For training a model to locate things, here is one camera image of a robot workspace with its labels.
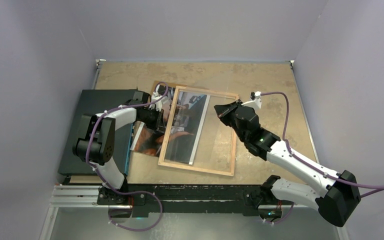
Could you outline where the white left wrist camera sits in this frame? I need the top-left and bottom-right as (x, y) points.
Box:
(151, 84), (168, 111)

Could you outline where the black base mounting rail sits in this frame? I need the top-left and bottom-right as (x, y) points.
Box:
(97, 183), (288, 218)

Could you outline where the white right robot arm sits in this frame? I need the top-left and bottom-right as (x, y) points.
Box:
(214, 100), (361, 227)

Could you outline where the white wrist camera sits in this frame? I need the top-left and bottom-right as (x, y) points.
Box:
(241, 91), (262, 110)
(151, 84), (168, 111)

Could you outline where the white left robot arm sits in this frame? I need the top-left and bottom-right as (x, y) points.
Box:
(72, 90), (168, 205)

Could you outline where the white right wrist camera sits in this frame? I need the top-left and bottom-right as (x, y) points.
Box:
(241, 91), (262, 110)

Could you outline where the aluminium extrusion rail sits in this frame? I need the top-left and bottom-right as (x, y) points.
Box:
(48, 184), (342, 209)

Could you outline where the white wooden picture frame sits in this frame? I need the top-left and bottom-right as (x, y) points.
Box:
(157, 86), (239, 177)

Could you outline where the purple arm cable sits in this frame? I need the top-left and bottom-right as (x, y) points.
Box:
(259, 91), (384, 226)
(85, 82), (170, 232)

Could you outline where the black foam pad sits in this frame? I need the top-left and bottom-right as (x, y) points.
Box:
(57, 89), (140, 176)

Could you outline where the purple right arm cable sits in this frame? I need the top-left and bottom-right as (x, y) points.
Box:
(259, 91), (384, 226)

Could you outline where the colour photo print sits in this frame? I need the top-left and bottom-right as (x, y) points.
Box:
(130, 91), (210, 165)

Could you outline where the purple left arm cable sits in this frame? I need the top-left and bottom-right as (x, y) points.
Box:
(85, 82), (170, 232)

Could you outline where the brown backing board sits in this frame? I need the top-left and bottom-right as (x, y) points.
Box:
(150, 80), (199, 96)

